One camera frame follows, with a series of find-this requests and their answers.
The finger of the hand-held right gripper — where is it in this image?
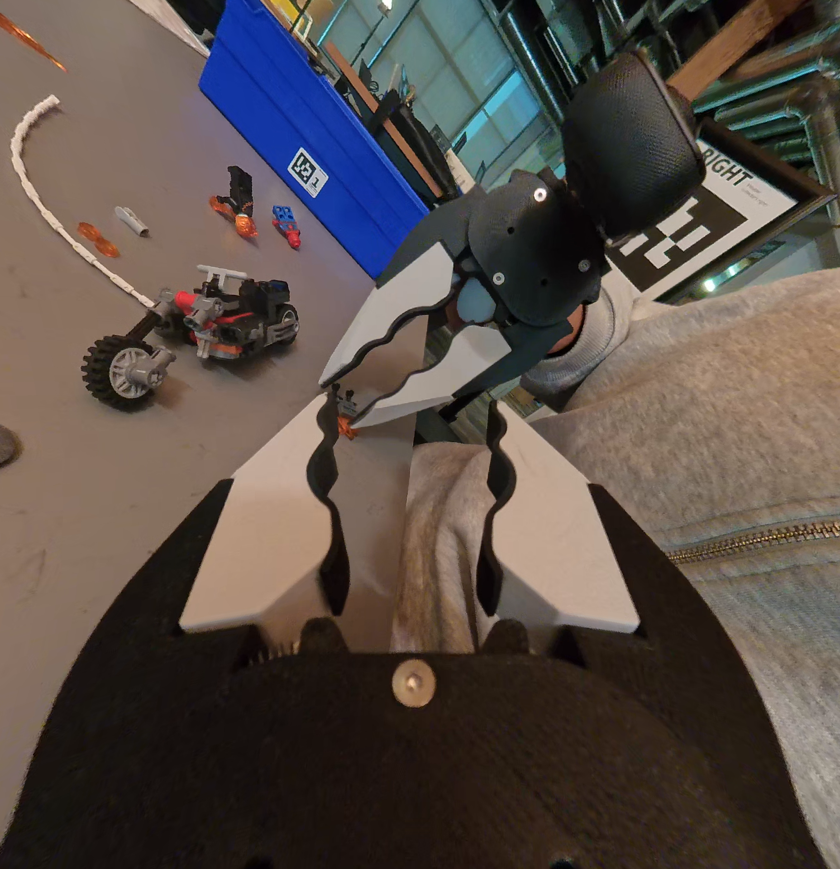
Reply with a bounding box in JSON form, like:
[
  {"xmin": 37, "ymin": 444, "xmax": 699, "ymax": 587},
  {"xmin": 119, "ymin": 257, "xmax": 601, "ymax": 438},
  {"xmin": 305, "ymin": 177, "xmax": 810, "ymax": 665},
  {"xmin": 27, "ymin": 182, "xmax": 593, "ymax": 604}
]
[
  {"xmin": 350, "ymin": 325, "xmax": 514, "ymax": 429},
  {"xmin": 318, "ymin": 244, "xmax": 458, "ymax": 391}
]

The tagged blue storage bin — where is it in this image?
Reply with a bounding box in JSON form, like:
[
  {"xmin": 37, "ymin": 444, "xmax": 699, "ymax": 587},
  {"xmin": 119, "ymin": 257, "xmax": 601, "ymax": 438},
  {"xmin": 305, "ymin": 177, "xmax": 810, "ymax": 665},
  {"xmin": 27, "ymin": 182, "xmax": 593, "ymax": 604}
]
[{"xmin": 198, "ymin": 0, "xmax": 431, "ymax": 281}]

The black flaming lego minifigure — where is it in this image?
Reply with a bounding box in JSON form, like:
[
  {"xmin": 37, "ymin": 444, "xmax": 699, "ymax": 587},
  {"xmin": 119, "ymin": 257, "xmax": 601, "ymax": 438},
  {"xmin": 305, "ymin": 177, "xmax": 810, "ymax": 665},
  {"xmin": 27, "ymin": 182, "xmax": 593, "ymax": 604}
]
[{"xmin": 210, "ymin": 166, "xmax": 259, "ymax": 239}]

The blue red lego figure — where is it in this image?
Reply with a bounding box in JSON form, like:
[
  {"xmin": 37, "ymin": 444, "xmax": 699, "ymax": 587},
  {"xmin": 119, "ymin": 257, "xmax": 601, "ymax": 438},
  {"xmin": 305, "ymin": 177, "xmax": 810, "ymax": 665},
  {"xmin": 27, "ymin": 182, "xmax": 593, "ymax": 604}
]
[{"xmin": 271, "ymin": 205, "xmax": 303, "ymax": 251}]

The small black lego assembly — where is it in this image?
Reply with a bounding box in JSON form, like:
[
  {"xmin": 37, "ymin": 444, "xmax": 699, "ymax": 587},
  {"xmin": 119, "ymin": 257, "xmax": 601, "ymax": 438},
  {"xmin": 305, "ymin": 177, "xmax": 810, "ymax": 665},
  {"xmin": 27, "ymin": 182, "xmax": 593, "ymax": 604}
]
[{"xmin": 328, "ymin": 383, "xmax": 361, "ymax": 441}]

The black lego motorcycle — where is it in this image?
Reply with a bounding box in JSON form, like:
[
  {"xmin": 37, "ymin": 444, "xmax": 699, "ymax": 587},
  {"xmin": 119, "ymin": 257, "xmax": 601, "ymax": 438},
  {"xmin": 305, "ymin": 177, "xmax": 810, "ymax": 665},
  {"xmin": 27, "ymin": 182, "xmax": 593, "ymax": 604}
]
[{"xmin": 81, "ymin": 265, "xmax": 301, "ymax": 411}]

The person's right forearm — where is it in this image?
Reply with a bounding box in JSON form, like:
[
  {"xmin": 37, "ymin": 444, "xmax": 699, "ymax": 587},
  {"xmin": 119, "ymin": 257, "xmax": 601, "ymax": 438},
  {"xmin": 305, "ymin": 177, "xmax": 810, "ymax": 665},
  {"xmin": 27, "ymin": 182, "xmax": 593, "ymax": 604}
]
[{"xmin": 522, "ymin": 268, "xmax": 672, "ymax": 411}]

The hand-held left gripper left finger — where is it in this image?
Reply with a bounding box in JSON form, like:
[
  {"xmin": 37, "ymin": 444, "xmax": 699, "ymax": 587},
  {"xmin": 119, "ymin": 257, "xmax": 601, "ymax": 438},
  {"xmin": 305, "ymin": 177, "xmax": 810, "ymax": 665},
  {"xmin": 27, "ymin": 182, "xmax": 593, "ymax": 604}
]
[{"xmin": 179, "ymin": 394, "xmax": 353, "ymax": 646}]

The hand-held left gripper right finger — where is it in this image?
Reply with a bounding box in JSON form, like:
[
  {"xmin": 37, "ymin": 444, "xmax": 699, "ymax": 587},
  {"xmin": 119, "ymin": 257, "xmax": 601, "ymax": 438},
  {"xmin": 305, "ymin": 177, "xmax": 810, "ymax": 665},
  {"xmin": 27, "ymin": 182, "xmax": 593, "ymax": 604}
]
[{"xmin": 476, "ymin": 399, "xmax": 641, "ymax": 642}]

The white lego chain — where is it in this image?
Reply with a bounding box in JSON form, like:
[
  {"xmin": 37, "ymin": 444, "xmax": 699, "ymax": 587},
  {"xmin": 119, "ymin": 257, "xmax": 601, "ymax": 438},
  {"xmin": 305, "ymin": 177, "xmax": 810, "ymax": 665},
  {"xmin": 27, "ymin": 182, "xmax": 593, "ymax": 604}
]
[{"xmin": 10, "ymin": 95, "xmax": 156, "ymax": 310}]

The silver metal pipe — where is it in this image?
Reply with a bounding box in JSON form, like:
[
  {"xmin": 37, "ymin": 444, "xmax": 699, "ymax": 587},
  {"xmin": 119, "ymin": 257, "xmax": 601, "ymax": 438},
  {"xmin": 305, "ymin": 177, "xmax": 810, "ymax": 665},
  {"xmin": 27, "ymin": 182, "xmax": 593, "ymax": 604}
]
[{"xmin": 692, "ymin": 57, "xmax": 840, "ymax": 269}]

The wooden panel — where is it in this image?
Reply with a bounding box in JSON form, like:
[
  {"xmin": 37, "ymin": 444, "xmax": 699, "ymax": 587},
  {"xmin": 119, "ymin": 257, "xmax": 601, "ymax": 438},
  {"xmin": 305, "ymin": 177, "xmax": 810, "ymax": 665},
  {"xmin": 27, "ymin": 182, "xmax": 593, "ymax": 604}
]
[{"xmin": 668, "ymin": 0, "xmax": 809, "ymax": 103}]

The black framed marker sign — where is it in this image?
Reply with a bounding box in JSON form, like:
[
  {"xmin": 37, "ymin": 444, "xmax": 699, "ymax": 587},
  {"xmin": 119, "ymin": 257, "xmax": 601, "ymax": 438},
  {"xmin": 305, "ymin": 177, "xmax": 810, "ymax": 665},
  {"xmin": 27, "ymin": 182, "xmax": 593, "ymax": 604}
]
[{"xmin": 606, "ymin": 119, "xmax": 838, "ymax": 303}]

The narrow orange lego flame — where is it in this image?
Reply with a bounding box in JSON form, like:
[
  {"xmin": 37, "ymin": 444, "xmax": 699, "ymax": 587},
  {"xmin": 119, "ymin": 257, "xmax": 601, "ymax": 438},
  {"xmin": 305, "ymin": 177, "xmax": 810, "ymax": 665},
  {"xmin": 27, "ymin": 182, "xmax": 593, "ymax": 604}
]
[{"xmin": 0, "ymin": 3, "xmax": 68, "ymax": 72}]

